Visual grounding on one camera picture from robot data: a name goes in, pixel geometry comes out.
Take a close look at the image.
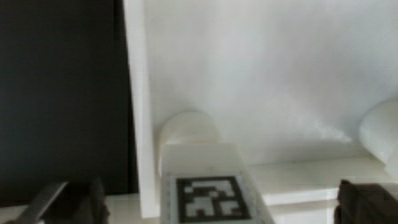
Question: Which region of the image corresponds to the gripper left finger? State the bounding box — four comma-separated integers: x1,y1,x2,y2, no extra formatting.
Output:
16,179,110,224

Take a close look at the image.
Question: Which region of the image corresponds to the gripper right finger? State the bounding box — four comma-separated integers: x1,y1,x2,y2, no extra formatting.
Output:
334,180,398,224

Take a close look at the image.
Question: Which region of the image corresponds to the white square table top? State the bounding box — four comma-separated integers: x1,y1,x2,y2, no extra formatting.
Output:
123,0,398,218

